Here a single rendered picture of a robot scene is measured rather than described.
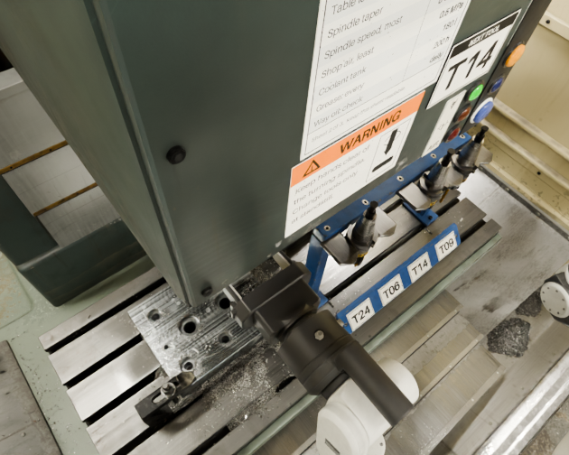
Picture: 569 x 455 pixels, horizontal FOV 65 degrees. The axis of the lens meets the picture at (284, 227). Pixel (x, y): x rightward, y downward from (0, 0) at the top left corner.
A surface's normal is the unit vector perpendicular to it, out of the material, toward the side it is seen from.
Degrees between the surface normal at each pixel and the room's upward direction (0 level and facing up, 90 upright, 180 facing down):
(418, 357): 8
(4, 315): 0
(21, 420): 24
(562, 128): 90
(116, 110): 90
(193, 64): 90
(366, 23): 90
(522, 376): 17
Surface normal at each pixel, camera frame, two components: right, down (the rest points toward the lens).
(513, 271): -0.27, -0.28
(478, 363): 0.17, -0.59
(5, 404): 0.37, -0.69
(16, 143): 0.63, 0.68
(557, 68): -0.78, 0.51
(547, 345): -0.13, -0.71
